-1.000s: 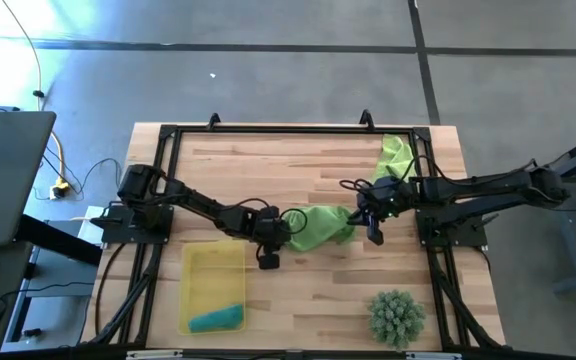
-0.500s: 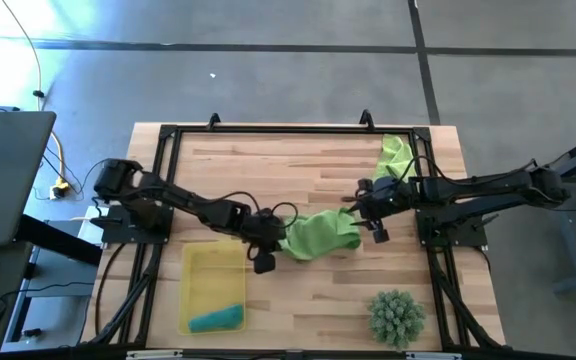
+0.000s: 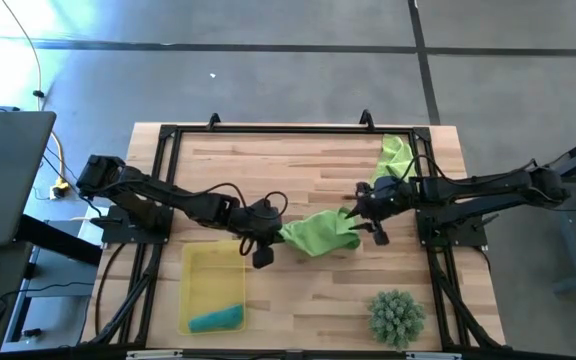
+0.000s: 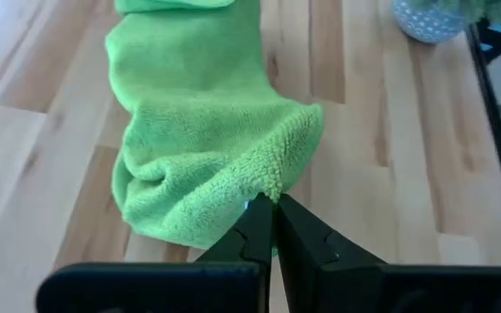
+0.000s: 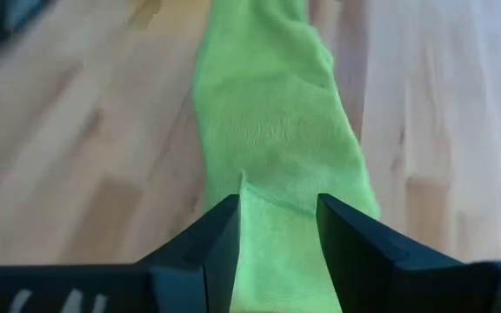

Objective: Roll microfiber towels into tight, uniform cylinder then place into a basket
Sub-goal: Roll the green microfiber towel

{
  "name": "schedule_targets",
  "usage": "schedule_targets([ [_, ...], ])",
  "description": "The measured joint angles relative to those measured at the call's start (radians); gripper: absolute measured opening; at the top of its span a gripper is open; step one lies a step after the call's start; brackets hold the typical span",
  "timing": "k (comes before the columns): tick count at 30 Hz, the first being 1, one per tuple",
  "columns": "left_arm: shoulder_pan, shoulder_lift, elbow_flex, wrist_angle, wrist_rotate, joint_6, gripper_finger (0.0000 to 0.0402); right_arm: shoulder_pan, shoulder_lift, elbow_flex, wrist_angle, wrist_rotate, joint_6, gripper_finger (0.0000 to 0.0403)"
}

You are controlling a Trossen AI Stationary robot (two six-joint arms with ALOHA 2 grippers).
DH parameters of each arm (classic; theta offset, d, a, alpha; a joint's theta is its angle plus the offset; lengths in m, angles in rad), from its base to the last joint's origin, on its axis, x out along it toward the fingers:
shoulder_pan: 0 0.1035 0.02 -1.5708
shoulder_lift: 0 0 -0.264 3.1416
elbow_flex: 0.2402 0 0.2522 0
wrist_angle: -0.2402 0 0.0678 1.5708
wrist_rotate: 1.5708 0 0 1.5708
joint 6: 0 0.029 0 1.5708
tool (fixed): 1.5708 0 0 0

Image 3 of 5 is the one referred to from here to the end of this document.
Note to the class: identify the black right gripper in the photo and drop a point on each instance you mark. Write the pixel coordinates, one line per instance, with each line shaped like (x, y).
(388, 197)

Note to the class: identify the artificial green plant ball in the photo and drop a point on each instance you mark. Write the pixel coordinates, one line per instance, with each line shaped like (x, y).
(395, 320)

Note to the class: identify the yellow translucent plastic basket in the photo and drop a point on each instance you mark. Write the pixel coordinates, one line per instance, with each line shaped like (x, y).
(210, 275)

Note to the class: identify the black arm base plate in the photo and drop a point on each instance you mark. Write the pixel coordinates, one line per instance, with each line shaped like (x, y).
(463, 237)
(118, 235)

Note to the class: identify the small black object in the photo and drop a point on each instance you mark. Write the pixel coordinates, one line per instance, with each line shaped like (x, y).
(32, 333)

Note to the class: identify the lime green textured towel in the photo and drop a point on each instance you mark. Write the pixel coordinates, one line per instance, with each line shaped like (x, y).
(393, 155)

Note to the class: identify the green microfiber towel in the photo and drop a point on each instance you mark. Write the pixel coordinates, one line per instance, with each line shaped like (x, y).
(318, 235)

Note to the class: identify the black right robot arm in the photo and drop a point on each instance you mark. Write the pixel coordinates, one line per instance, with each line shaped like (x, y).
(468, 192)

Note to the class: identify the yellow power plug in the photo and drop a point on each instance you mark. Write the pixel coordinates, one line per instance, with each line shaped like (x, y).
(60, 189)

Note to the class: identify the grey shelf cart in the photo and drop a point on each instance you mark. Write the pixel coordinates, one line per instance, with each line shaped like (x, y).
(63, 280)

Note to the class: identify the black aluminium table frame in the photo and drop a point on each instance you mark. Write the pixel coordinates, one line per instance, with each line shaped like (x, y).
(293, 129)

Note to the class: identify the black desk beam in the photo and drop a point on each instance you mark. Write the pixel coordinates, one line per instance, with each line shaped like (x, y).
(58, 240)

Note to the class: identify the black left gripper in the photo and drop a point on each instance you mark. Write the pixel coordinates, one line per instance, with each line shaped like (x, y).
(258, 225)

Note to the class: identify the silver frame bracket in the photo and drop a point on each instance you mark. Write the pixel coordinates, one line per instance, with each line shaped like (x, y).
(153, 355)
(433, 356)

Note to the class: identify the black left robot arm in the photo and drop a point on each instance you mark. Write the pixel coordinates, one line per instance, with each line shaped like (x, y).
(178, 200)

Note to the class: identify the black frame clamp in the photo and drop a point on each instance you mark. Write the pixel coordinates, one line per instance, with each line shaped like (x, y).
(366, 121)
(213, 121)

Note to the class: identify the teal microfiber towel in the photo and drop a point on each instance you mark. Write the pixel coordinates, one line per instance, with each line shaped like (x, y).
(215, 320)

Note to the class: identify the blue-grey metal table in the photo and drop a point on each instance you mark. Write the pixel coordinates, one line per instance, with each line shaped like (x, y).
(575, 250)

